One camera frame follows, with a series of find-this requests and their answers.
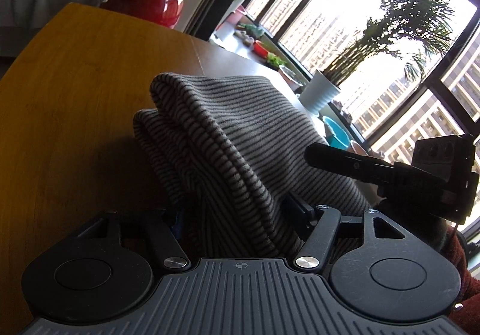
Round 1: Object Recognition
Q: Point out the red round stool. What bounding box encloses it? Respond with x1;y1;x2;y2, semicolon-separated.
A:
100;0;184;29

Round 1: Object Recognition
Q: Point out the white potted plant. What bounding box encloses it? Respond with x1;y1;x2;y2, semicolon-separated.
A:
298;0;454;115

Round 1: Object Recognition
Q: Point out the red plastic basin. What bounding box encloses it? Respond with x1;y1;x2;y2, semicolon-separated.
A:
252;40;269;60

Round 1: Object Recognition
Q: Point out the pink basin with plants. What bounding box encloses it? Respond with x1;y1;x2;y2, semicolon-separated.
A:
278;64;304;91

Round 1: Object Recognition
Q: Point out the grey striped knit garment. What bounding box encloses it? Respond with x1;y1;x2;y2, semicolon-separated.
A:
133;73;368;257

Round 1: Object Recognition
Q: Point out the teal plastic basin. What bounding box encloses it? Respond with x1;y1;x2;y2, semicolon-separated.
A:
322;116;351;151

